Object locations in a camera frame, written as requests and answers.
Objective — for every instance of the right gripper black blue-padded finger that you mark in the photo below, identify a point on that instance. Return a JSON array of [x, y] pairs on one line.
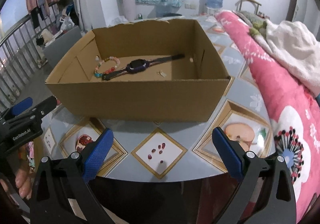
[[60, 191], [276, 201]]

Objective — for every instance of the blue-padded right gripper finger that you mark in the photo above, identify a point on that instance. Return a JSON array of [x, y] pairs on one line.
[[20, 107]]

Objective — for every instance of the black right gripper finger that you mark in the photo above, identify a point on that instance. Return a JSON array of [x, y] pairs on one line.
[[45, 107]]

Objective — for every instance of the person's left hand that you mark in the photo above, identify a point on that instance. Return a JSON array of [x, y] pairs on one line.
[[24, 175]]

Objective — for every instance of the grey cabinet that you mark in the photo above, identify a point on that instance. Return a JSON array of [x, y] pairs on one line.
[[60, 46]]

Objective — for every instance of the metal window railing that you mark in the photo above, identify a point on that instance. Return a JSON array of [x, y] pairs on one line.
[[20, 58]]

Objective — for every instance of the black purple smart watch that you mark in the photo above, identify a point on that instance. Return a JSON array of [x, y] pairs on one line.
[[139, 65]]

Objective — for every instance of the pink floral blanket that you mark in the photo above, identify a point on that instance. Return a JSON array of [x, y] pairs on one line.
[[293, 112]]

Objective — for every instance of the brown cardboard box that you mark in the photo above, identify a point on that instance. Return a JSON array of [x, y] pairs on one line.
[[187, 89]]

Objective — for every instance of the white fleece blanket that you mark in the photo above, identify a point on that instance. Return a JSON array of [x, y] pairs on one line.
[[294, 47]]

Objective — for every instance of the wooden chair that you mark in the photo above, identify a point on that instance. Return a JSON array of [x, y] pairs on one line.
[[255, 4]]

